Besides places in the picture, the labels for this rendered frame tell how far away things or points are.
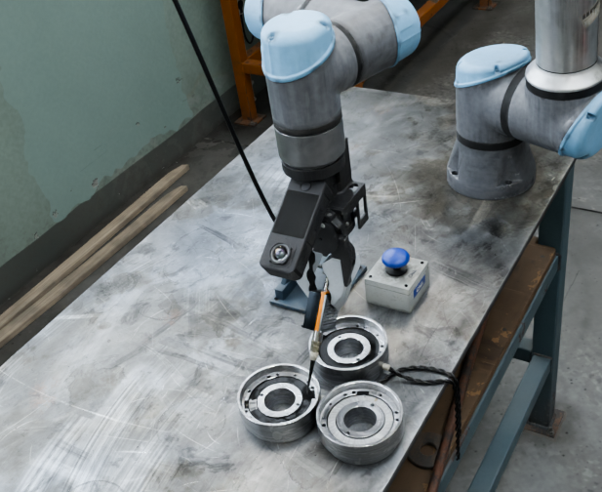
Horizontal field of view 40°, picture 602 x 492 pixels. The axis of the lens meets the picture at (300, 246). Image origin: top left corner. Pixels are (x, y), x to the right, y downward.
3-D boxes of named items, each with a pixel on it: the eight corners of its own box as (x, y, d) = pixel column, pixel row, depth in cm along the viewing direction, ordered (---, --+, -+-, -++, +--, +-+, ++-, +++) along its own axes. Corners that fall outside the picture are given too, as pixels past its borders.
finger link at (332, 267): (375, 290, 104) (362, 229, 99) (354, 319, 100) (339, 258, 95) (353, 286, 105) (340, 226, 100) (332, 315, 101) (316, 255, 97)
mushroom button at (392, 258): (404, 292, 118) (402, 265, 115) (379, 285, 119) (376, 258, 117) (415, 275, 120) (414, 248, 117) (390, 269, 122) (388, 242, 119)
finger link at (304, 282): (335, 281, 107) (335, 225, 101) (313, 309, 103) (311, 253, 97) (314, 274, 108) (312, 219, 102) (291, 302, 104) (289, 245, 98)
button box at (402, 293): (410, 314, 117) (409, 288, 114) (366, 302, 121) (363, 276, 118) (432, 280, 123) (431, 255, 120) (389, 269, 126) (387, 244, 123)
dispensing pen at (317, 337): (289, 392, 102) (312, 261, 100) (304, 388, 106) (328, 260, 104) (303, 398, 101) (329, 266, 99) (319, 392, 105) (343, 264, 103)
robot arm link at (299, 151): (321, 142, 84) (255, 130, 88) (326, 179, 87) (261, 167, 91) (354, 108, 89) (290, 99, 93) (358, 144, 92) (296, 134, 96)
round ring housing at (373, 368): (297, 376, 110) (293, 353, 108) (338, 328, 117) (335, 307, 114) (364, 402, 105) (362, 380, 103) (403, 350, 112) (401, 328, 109)
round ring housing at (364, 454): (403, 471, 96) (401, 448, 93) (314, 468, 98) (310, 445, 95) (407, 403, 104) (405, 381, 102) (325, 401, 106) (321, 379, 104)
